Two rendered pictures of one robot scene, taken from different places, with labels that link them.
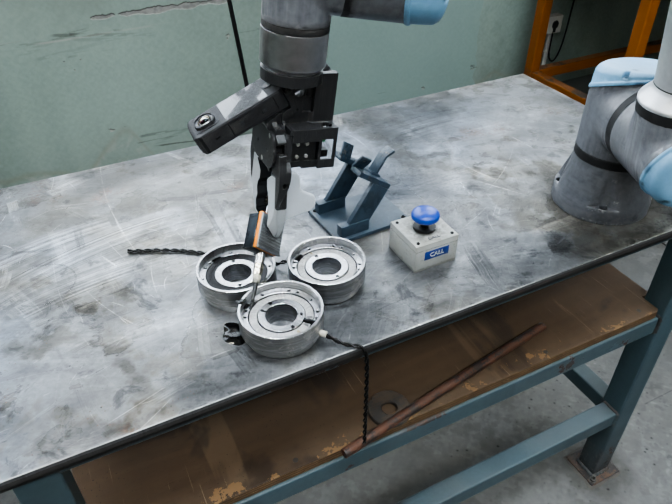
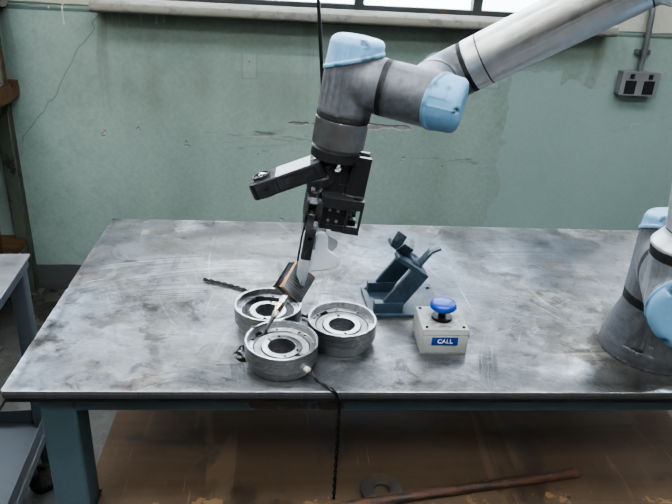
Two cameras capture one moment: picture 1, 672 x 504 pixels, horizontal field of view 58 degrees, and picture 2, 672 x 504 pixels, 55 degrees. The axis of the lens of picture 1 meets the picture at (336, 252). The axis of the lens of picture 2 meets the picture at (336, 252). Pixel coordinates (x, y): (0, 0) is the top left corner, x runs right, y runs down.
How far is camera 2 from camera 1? 0.32 m
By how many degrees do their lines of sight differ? 22
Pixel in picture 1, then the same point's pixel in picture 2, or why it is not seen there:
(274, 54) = (318, 133)
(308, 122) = (342, 194)
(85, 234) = (182, 261)
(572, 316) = (618, 475)
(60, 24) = (263, 124)
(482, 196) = (528, 316)
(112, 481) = (128, 462)
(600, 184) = (637, 325)
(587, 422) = not seen: outside the picture
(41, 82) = (235, 167)
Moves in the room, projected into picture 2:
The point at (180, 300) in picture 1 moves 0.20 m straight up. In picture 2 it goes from (219, 320) to (216, 203)
